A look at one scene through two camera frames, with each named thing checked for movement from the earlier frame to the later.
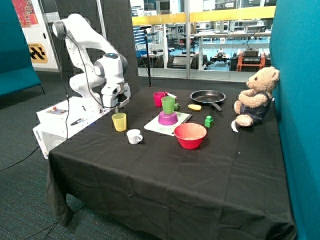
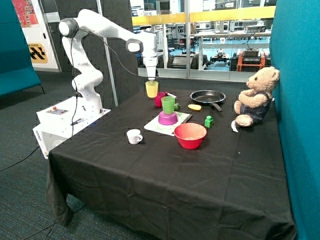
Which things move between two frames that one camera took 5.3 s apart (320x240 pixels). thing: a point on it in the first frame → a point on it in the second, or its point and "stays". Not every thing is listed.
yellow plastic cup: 119,120 → 152,88
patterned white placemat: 153,124 stays
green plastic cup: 168,102 stays
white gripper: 115,95 → 151,62
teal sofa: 17,72 stays
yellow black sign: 37,53 stays
